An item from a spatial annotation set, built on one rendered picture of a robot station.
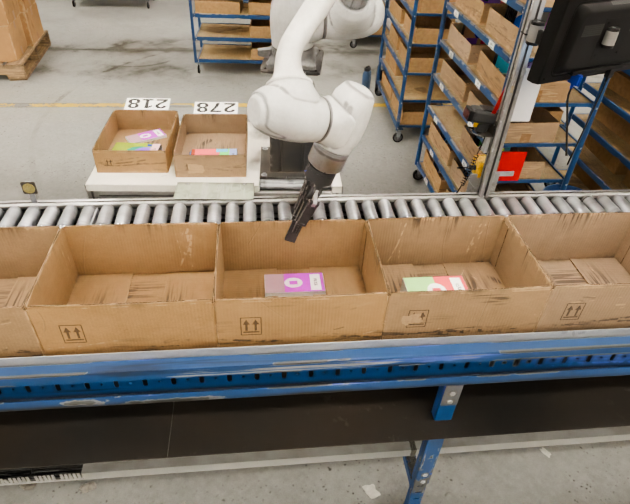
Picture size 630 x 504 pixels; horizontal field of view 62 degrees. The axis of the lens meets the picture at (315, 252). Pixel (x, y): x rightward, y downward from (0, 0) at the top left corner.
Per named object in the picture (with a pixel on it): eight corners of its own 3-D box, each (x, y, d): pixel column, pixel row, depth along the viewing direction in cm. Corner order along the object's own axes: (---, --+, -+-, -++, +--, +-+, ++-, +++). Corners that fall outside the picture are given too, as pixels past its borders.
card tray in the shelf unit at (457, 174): (449, 172, 305) (452, 157, 298) (499, 171, 308) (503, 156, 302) (472, 212, 273) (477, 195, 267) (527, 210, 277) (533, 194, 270)
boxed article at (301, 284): (264, 278, 144) (264, 274, 143) (322, 276, 146) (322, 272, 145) (265, 297, 138) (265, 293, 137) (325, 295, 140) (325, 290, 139)
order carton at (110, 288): (223, 271, 147) (219, 221, 136) (219, 352, 124) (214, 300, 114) (77, 275, 143) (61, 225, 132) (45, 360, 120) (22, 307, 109)
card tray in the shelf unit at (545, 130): (464, 107, 279) (469, 89, 273) (518, 107, 283) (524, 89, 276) (493, 143, 248) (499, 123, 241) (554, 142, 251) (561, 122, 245)
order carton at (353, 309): (361, 266, 151) (367, 218, 140) (381, 344, 128) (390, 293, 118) (222, 271, 147) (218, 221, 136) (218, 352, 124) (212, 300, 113)
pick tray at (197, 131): (248, 134, 242) (247, 113, 235) (246, 177, 212) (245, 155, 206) (185, 134, 239) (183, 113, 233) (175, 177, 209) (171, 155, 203)
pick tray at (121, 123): (181, 130, 242) (178, 110, 235) (168, 173, 212) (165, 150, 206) (117, 130, 239) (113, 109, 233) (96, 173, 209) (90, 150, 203)
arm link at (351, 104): (338, 135, 132) (295, 130, 124) (365, 78, 123) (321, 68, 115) (361, 159, 125) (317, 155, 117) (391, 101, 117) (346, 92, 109)
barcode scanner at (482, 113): (456, 127, 200) (466, 101, 194) (484, 131, 202) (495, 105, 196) (461, 135, 195) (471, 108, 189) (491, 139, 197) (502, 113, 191)
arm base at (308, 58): (261, 47, 203) (261, 33, 199) (318, 50, 202) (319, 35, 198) (254, 67, 190) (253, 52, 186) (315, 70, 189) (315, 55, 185)
